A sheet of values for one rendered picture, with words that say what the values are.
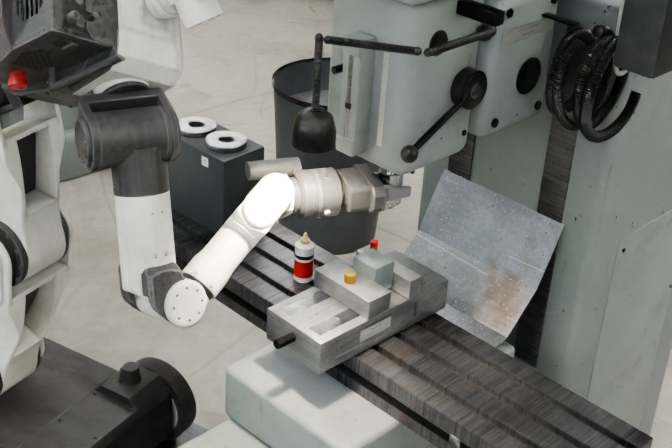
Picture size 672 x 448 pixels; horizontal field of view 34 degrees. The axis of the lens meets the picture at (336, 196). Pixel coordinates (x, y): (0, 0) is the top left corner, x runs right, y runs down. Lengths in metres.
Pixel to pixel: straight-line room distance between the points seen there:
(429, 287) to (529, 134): 0.37
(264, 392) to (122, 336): 1.67
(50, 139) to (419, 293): 0.77
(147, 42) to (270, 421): 0.77
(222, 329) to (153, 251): 2.00
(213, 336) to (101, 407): 1.27
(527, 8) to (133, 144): 0.72
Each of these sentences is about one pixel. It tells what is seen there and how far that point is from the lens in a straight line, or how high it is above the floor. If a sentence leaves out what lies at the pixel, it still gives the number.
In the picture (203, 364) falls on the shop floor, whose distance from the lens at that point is 3.64.
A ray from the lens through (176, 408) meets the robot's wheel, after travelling 2.64.
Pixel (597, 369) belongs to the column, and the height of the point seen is 0.71.
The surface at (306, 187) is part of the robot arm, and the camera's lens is 1.96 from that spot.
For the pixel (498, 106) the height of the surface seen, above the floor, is 1.40.
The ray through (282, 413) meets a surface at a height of 0.84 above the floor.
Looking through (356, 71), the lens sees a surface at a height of 1.50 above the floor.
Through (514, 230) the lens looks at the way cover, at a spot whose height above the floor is 1.04.
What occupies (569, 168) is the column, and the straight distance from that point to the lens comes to 2.26.
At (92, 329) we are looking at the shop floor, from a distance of 3.82.
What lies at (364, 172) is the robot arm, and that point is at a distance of 2.03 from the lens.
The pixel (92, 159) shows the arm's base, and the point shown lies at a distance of 1.77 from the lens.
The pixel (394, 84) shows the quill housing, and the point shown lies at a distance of 1.85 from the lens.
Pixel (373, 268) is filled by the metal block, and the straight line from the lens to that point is 2.12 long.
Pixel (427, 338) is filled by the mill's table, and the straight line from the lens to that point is 2.18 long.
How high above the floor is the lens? 2.18
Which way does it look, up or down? 28 degrees down
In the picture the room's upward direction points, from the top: 4 degrees clockwise
